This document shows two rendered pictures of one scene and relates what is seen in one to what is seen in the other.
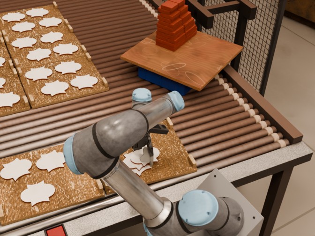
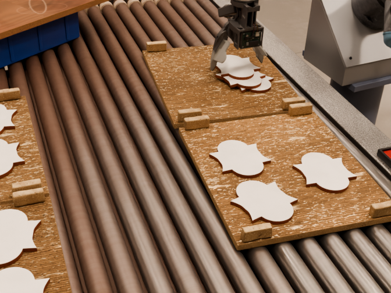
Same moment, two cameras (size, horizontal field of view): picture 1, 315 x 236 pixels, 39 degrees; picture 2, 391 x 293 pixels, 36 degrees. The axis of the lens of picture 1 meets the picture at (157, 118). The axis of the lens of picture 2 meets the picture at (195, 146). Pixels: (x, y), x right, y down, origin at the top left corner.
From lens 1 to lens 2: 2.12 m
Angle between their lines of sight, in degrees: 64
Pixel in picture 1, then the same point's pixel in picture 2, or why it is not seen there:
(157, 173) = (266, 67)
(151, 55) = not seen: outside the picture
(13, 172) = (274, 202)
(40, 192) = (324, 168)
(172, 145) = (204, 52)
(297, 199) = not seen: hidden behind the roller
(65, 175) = (274, 145)
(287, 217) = not seen: hidden behind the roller
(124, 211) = (336, 102)
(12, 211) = (370, 201)
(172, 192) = (294, 66)
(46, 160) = (241, 163)
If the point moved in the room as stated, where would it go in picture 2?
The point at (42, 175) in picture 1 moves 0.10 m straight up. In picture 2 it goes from (276, 170) to (281, 131)
